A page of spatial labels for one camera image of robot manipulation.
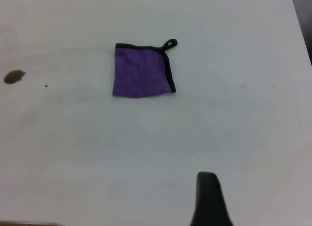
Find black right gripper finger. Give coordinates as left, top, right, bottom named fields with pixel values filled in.
left=189, top=171, right=234, bottom=226

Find purple cloth with black trim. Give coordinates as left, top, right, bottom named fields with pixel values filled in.
left=112, top=38, right=178, bottom=100

